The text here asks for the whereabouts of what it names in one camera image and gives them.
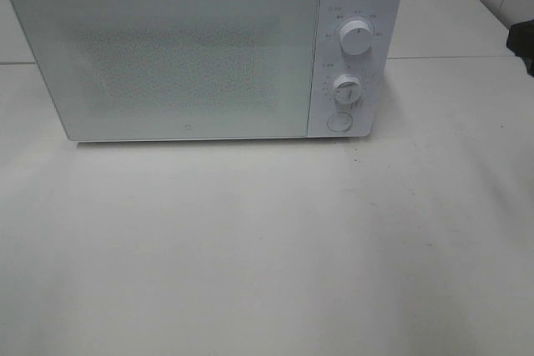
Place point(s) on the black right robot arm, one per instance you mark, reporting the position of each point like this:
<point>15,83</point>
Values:
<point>520,41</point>

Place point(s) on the white round door button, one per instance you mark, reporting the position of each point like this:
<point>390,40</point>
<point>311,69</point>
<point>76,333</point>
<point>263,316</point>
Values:
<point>339,122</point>

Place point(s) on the white microwave knob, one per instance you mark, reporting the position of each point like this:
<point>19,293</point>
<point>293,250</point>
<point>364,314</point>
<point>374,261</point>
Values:
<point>355,36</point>
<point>346,89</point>

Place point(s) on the white microwave door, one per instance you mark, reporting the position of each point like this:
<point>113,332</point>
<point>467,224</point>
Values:
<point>121,70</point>

